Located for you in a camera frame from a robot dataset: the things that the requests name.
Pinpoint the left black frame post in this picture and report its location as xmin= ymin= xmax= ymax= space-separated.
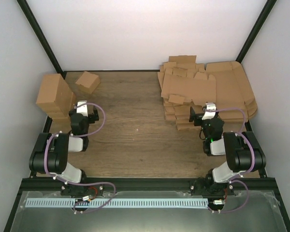
xmin=16 ymin=0 xmax=63 ymax=74

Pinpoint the black frame post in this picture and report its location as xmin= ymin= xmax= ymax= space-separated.
xmin=16 ymin=0 xmax=63 ymax=74
xmin=236 ymin=0 xmax=277 ymax=63

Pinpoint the large folded cardboard box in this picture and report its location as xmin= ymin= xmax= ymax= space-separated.
xmin=36 ymin=74 xmax=76 ymax=124

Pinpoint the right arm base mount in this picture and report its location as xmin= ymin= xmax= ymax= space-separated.
xmin=189 ymin=177 xmax=232 ymax=198

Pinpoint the right black frame post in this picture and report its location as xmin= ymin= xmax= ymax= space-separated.
xmin=236 ymin=0 xmax=277 ymax=63

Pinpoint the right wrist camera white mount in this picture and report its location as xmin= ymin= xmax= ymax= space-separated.
xmin=202 ymin=102 xmax=217 ymax=120

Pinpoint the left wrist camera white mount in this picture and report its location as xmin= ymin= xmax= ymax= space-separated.
xmin=74 ymin=101 xmax=88 ymax=116

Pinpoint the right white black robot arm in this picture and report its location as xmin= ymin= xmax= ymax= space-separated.
xmin=189 ymin=103 xmax=266 ymax=195

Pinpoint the stack of flat cardboard blanks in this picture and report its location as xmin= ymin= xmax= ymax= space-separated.
xmin=157 ymin=55 xmax=217 ymax=131

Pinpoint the small folded cardboard box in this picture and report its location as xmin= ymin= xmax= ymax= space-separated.
xmin=75 ymin=71 xmax=101 ymax=94

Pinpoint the large flat cardboard blanks stack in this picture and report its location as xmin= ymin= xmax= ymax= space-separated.
xmin=205 ymin=61 xmax=258 ymax=122

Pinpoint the light blue slotted cable duct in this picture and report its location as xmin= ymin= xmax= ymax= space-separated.
xmin=25 ymin=198 xmax=208 ymax=209

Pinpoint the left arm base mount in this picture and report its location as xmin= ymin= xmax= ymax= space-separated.
xmin=60 ymin=182 xmax=104 ymax=198

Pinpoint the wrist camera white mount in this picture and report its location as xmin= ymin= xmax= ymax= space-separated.
xmin=202 ymin=102 xmax=217 ymax=120
xmin=74 ymin=101 xmax=88 ymax=116

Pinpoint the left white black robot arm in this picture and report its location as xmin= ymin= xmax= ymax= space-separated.
xmin=29 ymin=107 xmax=99 ymax=195

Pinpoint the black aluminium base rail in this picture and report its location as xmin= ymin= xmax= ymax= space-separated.
xmin=19 ymin=177 xmax=278 ymax=192

